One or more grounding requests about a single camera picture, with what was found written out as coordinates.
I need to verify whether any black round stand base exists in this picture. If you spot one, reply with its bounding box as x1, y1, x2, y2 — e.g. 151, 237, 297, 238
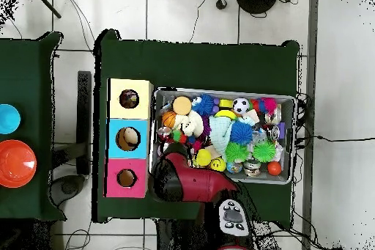
234, 0, 279, 15

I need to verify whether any colourful polka dot cloth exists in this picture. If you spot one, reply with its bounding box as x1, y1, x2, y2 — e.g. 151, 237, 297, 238
119, 89, 140, 109

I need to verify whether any toy basketball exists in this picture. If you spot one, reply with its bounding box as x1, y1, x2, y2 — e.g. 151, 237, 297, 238
161, 111, 177, 129

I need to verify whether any orange foam disc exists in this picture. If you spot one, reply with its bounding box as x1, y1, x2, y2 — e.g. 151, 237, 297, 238
171, 95, 193, 116

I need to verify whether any orange bowl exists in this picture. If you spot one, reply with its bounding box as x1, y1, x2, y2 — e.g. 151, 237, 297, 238
0, 139, 37, 188

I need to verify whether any yellow smiley ball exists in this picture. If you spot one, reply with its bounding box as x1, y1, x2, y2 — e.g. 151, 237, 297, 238
209, 157, 227, 172

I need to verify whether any black floor stand foot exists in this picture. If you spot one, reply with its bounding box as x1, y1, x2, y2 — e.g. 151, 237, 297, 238
52, 70, 92, 176

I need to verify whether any blue spiky ball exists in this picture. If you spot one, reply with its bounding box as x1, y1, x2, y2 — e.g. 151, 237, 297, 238
229, 120, 254, 146

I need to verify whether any grey round floor base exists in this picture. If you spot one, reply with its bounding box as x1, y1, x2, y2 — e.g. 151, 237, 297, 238
48, 174, 86, 207

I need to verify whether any dark green table cloth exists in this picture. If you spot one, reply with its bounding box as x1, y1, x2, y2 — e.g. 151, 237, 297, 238
92, 29, 300, 227
0, 31, 67, 221

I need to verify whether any wire mesh bin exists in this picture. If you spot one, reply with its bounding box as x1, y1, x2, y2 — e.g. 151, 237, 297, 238
148, 87, 297, 185

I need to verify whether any small orange ball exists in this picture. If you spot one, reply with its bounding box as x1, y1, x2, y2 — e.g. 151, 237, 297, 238
266, 161, 283, 177

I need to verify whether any cream waffle cloth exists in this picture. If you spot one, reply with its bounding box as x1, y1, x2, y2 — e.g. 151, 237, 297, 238
174, 111, 205, 139

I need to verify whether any mint green cloth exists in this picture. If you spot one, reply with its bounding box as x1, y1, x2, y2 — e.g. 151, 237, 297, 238
208, 115, 235, 157

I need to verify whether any wooden box with three holes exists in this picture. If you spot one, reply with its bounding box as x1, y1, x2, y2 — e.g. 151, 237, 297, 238
103, 78, 155, 198

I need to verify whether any blue bowl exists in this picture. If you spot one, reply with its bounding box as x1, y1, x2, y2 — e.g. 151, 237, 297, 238
0, 103, 21, 136

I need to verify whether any toy soccer ball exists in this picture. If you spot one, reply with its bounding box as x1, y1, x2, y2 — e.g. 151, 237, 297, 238
232, 98, 250, 115

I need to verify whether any black tripod leg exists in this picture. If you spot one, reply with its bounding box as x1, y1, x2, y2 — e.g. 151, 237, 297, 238
30, 0, 62, 19

